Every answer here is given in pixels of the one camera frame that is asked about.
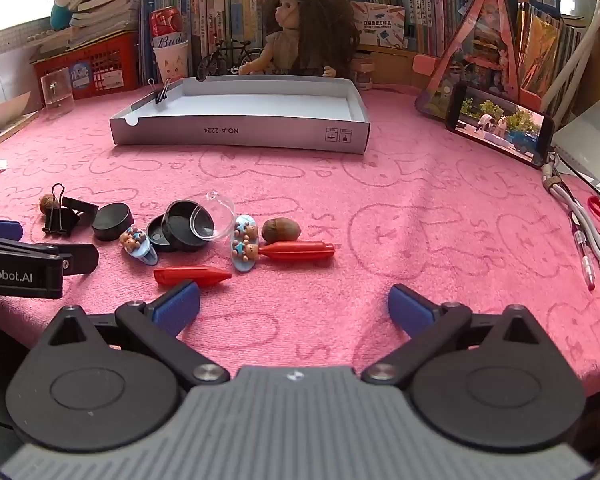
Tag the grey ruler board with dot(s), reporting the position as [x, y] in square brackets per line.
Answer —
[20, 37]

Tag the large black binder clip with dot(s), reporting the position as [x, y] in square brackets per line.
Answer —
[60, 222]

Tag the white paper cup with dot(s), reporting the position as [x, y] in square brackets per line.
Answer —
[170, 62]

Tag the black binder clip on tray edge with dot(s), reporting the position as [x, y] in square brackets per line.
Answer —
[161, 95]

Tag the printed cardboard box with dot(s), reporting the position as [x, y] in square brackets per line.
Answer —
[380, 25]

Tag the small glass jar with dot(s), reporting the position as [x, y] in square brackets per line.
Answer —
[363, 75]

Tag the clear plastic folder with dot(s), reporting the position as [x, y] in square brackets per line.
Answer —
[590, 135]

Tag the clear glass mug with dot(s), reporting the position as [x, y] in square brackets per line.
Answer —
[57, 90]

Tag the blue and white plush toy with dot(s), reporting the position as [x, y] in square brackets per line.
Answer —
[62, 0]

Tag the blue bear hair clip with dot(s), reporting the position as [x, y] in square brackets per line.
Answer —
[244, 245]
[137, 245]

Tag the stack of lying books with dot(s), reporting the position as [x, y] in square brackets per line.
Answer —
[105, 10]

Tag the white pipe frame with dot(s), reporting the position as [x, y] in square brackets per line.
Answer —
[580, 55]

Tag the large red plastic basket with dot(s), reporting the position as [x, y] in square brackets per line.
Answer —
[110, 60]

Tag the large brown nut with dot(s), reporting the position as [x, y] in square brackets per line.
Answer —
[280, 230]

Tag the clear plastic dome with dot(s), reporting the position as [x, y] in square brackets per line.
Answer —
[225, 220]

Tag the row of thin booklets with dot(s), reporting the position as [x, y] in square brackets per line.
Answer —
[545, 55]

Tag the white cardboard box tray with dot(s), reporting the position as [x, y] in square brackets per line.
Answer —
[260, 105]

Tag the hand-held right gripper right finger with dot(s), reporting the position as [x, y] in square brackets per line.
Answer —
[412, 307]

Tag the black smartphone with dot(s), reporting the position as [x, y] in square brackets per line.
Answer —
[500, 122]

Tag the pink pen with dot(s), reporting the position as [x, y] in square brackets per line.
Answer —
[582, 250]

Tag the brown cardboard box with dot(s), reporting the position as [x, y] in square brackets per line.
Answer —
[400, 67]

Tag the cork stopper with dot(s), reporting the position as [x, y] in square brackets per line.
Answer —
[46, 204]

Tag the pink house model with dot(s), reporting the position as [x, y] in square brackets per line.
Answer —
[480, 45]

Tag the thick black round lid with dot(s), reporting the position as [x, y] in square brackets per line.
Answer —
[112, 221]

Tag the row of upright books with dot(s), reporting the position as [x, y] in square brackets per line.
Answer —
[230, 10]

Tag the red drink can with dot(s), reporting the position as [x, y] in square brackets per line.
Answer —
[166, 22]

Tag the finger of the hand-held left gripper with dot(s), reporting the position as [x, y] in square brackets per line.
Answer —
[80, 259]
[0, 230]

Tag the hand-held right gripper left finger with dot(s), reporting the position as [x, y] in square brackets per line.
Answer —
[177, 305]

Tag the black model bicycle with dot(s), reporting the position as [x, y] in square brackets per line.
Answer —
[215, 62]

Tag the brown-haired doll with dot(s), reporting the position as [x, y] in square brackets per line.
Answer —
[305, 25]

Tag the pink rabbit print blanket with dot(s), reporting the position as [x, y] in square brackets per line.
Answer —
[430, 210]

